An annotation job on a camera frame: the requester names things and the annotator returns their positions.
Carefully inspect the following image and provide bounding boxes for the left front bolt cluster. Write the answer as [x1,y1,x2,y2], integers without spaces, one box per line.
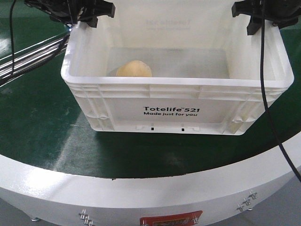
[79,209,94,226]

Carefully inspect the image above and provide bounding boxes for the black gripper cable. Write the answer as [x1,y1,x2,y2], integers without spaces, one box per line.
[0,0,71,95]
[258,0,301,182]

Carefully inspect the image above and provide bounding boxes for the beige bun-shaped foam toy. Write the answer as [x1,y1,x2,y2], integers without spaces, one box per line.
[116,60,152,77]

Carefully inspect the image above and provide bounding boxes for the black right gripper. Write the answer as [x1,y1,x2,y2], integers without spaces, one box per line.
[231,0,301,36]

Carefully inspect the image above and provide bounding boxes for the white plastic tote box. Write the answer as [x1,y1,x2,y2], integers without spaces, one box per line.
[61,0,294,135]

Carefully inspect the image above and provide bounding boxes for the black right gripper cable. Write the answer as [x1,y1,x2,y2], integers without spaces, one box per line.
[258,0,301,182]

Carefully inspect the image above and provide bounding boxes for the red warning label plate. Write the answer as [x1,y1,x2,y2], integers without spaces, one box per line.
[140,210,203,226]

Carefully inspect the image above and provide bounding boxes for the chrome guide rail rods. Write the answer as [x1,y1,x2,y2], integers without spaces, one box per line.
[0,32,70,87]

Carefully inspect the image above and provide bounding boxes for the right front bolt cluster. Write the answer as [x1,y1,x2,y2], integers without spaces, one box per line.
[236,190,258,212]

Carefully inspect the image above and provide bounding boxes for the bolt cluster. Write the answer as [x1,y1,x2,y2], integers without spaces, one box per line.
[236,190,258,212]
[79,209,94,226]

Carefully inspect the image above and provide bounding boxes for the white round conveyor table frame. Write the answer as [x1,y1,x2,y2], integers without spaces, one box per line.
[0,147,294,226]

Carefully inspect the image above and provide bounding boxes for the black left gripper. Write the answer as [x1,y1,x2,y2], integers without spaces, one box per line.
[24,0,116,28]

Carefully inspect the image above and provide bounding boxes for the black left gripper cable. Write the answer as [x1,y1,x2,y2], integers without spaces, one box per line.
[0,0,71,95]

